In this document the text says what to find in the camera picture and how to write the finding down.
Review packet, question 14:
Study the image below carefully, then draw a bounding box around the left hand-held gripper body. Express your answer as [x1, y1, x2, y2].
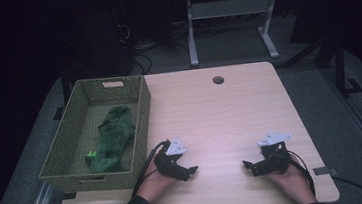
[151, 136, 192, 185]

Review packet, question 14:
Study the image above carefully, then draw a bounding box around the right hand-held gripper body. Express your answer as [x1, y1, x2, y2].
[255, 128, 297, 178]

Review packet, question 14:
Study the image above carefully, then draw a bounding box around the person's left hand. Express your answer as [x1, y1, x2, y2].
[133, 156, 181, 204]

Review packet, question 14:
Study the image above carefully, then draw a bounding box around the person's right hand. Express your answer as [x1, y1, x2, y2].
[262, 159, 317, 204]

